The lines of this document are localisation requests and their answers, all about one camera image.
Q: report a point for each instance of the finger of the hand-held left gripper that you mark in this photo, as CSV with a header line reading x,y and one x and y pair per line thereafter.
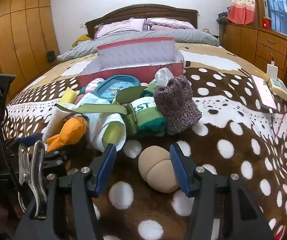
x,y
31,138
54,160

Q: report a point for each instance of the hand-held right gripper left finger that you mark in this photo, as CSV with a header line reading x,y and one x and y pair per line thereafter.
x,y
107,163

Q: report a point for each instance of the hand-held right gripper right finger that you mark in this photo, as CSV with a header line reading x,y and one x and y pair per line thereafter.
x,y
179,170

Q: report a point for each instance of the white waffle towel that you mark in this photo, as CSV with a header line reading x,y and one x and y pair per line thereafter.
x,y
56,120

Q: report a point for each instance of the orange plastic bag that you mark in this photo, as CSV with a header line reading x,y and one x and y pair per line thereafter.
x,y
71,131

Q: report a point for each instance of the white yellow-lined face mask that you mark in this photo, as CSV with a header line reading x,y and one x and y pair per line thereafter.
x,y
96,130

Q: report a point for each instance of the yellow sponge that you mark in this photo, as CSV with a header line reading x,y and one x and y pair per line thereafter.
x,y
67,96

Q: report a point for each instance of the olive green ribbon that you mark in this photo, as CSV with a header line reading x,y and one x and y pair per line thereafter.
x,y
96,108

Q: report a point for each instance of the pink round sponge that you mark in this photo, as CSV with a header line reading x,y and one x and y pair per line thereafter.
x,y
78,100

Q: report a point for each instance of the green sock with white band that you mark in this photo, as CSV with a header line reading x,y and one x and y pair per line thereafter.
x,y
146,115

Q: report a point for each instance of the brown knitted item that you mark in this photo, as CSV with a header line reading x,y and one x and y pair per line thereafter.
x,y
176,105

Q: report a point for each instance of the light blue face mask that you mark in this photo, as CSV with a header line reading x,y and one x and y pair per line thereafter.
x,y
93,98

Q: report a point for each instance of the dark green sock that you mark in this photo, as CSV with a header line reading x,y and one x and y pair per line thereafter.
x,y
147,91

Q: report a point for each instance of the pink cardboard box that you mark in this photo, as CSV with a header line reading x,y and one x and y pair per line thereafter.
x,y
133,71

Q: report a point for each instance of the brown spotted printed blanket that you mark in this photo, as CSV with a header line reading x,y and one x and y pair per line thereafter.
x,y
233,135

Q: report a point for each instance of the teal alarm clock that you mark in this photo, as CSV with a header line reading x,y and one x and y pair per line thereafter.
x,y
118,87

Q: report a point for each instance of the teal pink striped toy figure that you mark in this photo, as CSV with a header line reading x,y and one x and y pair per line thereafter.
x,y
93,83

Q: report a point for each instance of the small black bag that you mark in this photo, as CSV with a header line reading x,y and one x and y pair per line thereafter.
x,y
51,56

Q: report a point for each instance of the wooden wardrobe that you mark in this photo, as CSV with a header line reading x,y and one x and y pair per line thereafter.
x,y
21,35

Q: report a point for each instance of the yellow cloth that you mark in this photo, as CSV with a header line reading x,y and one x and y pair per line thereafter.
x,y
82,40

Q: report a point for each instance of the pink phone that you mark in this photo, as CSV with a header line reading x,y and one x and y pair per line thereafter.
x,y
263,91

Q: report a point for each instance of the small cream teal box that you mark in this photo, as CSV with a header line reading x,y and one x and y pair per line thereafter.
x,y
279,87

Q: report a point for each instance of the grey duvet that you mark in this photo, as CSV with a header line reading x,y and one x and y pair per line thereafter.
x,y
158,36

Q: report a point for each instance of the white charger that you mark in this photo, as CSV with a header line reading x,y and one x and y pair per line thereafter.
x,y
271,70

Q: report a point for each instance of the plain pink pillow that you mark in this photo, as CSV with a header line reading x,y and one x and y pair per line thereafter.
x,y
121,27

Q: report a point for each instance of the pink pillow with purple ruffle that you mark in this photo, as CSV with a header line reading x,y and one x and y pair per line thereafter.
x,y
171,23

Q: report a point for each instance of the wooden desk cabinet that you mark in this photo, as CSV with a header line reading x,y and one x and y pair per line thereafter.
x,y
248,40

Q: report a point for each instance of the wooden headboard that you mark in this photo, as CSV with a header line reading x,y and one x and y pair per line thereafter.
x,y
138,11

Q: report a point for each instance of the dark clothes pile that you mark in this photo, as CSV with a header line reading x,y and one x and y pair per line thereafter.
x,y
223,18

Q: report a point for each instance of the red cup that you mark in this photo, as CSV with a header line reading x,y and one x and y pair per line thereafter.
x,y
266,23

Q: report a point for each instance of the cream and red curtain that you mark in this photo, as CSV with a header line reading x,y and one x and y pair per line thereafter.
x,y
242,2

